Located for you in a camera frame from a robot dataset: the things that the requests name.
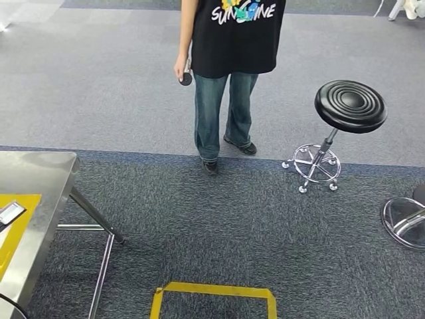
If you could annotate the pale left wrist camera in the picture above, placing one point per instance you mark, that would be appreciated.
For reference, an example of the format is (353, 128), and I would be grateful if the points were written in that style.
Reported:
(11, 213)

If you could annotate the steel workbench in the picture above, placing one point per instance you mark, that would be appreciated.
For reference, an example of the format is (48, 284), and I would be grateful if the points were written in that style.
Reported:
(40, 176)

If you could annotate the person's right hand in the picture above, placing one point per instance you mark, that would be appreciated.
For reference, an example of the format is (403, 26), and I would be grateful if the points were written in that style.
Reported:
(181, 66)

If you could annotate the person's right forearm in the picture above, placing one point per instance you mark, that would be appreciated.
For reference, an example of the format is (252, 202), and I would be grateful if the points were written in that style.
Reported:
(186, 31)

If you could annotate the black camera bracket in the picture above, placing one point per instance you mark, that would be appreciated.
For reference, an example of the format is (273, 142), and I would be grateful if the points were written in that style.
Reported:
(2, 228)

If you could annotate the black round stool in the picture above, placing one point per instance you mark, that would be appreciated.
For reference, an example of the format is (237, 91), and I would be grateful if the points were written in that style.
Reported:
(350, 105)

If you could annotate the white plastic furniture base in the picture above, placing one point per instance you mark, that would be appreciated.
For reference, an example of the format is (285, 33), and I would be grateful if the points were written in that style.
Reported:
(415, 9)

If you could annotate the chrome stanchion post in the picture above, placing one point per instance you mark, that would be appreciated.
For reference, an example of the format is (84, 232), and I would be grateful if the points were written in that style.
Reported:
(398, 220)

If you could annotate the person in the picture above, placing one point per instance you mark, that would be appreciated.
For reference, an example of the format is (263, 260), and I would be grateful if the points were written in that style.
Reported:
(236, 44)

